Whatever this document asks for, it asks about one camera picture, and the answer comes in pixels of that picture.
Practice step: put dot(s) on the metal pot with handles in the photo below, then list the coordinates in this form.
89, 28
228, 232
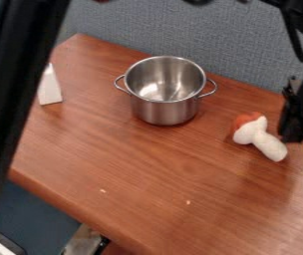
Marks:
165, 85

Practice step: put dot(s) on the red and white toy mushroom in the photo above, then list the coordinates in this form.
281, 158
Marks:
248, 130

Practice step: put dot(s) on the metal table leg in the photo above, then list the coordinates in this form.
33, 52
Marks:
86, 242

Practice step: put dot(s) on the white salt shaker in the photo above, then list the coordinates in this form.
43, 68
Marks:
49, 90

